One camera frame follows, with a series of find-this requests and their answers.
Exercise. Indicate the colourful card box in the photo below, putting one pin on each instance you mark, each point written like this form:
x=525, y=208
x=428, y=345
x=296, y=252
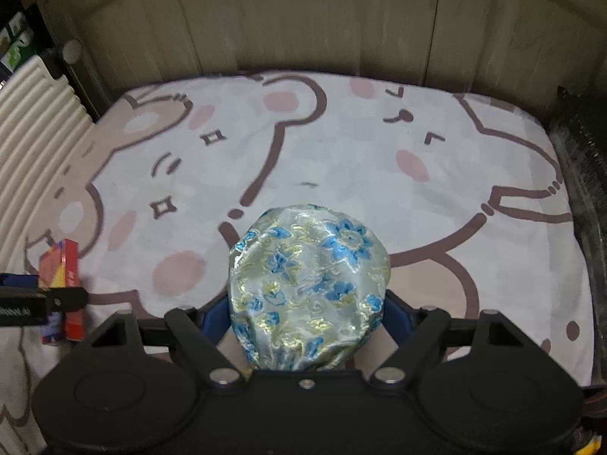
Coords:
x=59, y=276

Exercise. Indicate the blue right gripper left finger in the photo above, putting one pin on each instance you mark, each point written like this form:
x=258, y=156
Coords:
x=215, y=321

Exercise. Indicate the blue floral satin pouch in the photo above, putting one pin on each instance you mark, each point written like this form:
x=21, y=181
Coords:
x=306, y=288

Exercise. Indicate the green white package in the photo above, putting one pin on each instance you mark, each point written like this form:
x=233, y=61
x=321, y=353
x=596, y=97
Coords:
x=16, y=44

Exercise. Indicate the cartoon bunny bed sheet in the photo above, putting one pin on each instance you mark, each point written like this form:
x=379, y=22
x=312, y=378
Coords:
x=466, y=194

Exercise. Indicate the black foil wrapped bundle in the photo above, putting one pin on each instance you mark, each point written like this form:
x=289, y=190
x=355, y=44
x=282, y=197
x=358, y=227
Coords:
x=578, y=132

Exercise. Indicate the beige wardrobe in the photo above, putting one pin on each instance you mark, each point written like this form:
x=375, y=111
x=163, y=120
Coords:
x=520, y=51

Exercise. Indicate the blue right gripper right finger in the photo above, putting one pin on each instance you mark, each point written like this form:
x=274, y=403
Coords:
x=399, y=319

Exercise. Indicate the cream ribbed headboard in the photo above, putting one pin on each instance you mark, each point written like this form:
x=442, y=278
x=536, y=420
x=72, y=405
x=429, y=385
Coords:
x=42, y=122

